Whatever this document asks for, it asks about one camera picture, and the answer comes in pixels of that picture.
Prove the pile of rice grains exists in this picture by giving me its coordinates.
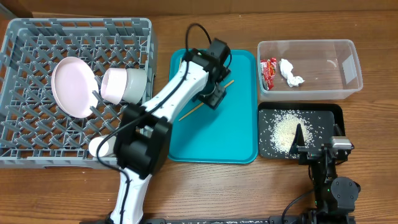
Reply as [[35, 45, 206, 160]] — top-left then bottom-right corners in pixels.
[[259, 110, 315, 156]]

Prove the red snack wrapper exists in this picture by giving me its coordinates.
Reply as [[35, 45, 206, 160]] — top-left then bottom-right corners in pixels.
[[260, 57, 277, 91]]

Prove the white tissue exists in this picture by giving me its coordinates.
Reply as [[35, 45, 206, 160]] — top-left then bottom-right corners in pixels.
[[279, 58, 305, 87]]

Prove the white bowl with rice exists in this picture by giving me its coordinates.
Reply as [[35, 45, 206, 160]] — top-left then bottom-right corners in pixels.
[[100, 68, 127, 105]]

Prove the white paper cup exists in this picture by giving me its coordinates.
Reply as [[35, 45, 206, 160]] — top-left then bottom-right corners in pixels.
[[88, 134, 118, 158]]

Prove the white round plate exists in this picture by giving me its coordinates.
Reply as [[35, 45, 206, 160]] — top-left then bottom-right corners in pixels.
[[51, 57, 99, 118]]

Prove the grey bowl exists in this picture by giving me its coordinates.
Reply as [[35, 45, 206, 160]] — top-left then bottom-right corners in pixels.
[[122, 68, 147, 104]]

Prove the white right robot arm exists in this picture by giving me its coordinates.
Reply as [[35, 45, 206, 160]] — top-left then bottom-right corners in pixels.
[[281, 124, 361, 223]]

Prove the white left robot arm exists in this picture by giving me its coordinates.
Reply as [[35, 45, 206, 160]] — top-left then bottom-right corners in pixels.
[[106, 39, 232, 223]]

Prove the black waste tray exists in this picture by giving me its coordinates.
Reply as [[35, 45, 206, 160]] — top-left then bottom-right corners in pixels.
[[258, 102, 345, 159]]

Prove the teal plastic tray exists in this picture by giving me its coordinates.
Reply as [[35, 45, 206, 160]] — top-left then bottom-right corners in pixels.
[[169, 50, 258, 164]]

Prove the clear plastic bin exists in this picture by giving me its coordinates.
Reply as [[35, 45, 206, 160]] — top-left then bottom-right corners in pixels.
[[257, 39, 363, 101]]

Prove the grey dish rack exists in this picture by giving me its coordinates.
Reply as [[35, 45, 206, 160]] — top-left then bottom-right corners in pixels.
[[1, 17, 157, 169]]

